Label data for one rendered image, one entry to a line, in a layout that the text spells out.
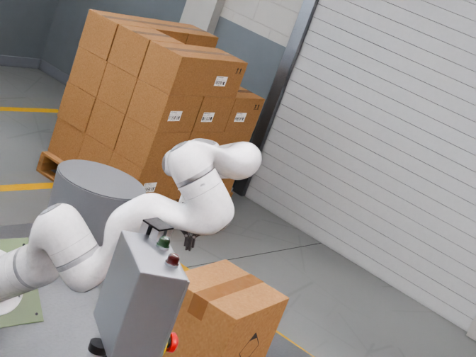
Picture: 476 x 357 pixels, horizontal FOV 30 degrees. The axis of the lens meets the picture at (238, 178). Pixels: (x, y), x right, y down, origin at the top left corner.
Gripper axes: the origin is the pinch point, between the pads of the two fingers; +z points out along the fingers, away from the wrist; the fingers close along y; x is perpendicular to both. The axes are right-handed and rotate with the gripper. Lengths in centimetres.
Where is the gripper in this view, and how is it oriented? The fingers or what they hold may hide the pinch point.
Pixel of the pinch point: (189, 243)
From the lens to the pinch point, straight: 264.5
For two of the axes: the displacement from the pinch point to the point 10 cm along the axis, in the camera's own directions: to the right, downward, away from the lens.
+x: 1.4, -2.9, 9.5
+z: -1.6, 9.4, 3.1
